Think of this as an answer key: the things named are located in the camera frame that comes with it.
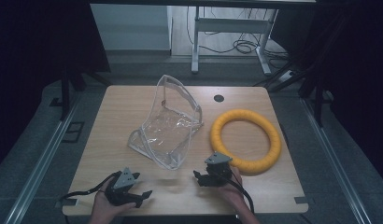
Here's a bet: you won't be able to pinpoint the white metal desk frame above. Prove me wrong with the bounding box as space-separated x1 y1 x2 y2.
191 6 279 76

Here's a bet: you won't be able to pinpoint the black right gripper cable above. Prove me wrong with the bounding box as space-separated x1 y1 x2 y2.
218 167 256 216

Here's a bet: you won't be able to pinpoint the grey metal floor rail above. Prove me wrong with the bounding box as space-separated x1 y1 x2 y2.
299 96 374 224
3 92 83 224

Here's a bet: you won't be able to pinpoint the white power strip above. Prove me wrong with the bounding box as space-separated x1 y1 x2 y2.
277 69 297 84

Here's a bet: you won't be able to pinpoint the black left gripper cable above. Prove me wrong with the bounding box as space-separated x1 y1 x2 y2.
59 170 122 203

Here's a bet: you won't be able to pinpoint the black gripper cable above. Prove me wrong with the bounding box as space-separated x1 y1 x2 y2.
59 170 122 203
218 167 256 216

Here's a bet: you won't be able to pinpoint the clear plastic zipper bag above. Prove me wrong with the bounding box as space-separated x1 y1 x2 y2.
127 74 205 171

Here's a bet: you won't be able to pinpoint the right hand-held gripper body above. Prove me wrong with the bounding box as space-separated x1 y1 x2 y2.
199 151 234 188

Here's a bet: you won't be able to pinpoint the black metal stand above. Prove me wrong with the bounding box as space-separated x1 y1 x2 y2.
49 66 113 121
252 60 335 128

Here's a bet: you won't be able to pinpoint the dark curtain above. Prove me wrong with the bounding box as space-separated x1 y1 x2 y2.
269 0 383 188
0 0 111 174

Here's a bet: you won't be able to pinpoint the person's left hand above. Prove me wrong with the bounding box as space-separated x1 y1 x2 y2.
91 178 138 220

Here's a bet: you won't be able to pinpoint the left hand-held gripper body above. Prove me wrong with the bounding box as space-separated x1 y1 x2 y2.
104 167 141 206

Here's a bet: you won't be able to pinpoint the yellow foam ring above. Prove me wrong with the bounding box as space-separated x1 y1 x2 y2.
209 108 282 175

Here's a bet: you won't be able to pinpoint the black floor cables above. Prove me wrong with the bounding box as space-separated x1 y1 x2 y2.
186 6 291 70

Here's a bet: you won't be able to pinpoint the person's right hand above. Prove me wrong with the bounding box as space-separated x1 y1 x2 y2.
211 167 248 210

